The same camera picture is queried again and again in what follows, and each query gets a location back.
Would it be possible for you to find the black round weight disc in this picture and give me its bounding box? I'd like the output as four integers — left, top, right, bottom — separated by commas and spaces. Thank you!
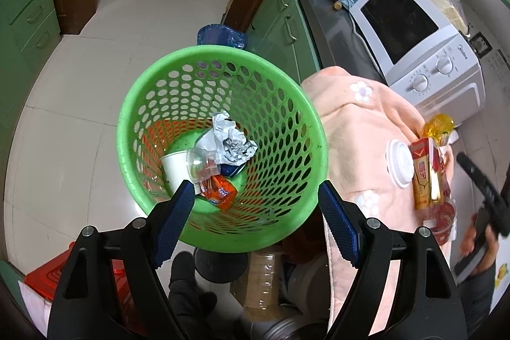
193, 248, 249, 284

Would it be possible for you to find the white paper cup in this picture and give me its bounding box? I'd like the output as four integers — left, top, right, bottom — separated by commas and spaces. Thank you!
161, 150, 200, 195

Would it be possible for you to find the clear plastic cup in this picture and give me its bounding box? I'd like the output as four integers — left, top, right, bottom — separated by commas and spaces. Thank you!
187, 148, 221, 184

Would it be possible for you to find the peach flower-print blanket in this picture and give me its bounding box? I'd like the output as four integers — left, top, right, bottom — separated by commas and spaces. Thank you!
300, 65, 457, 337

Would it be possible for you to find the blue milk beer can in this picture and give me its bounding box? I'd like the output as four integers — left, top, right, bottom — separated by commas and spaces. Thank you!
220, 164, 245, 178

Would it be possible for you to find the white microwave oven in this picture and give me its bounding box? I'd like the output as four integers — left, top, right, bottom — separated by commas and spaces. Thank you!
348, 0, 486, 124

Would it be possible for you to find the white paper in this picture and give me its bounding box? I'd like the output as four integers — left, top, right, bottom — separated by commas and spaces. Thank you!
194, 111, 259, 166

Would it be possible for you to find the green plastic waste basket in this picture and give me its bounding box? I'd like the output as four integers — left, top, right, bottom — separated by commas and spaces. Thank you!
116, 45, 328, 253

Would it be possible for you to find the red yellow drink carton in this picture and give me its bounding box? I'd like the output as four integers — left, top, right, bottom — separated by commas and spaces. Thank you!
410, 137, 442, 211

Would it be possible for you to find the person's hand on gripper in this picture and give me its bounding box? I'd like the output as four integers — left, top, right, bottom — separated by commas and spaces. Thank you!
459, 213, 501, 277

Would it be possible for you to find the orange snack packet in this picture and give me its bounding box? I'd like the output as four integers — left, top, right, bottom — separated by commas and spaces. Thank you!
200, 175, 238, 211

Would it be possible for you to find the yellow plastic wrapper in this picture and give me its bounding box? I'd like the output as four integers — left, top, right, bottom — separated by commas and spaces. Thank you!
420, 113, 455, 147

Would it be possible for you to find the blue plastic bag bin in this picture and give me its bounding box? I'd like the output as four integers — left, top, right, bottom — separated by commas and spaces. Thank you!
197, 23, 247, 49

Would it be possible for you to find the wall power socket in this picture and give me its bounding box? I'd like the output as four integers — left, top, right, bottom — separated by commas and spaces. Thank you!
469, 32, 493, 60

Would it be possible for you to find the green lower cabinet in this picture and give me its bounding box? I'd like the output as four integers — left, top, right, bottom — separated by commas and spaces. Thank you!
1, 0, 61, 129

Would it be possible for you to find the bag of noodles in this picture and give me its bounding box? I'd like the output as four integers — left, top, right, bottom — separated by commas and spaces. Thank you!
430, 0, 470, 35

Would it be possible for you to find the red plastic stool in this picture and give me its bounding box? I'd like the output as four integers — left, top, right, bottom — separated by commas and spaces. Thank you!
23, 242, 133, 308

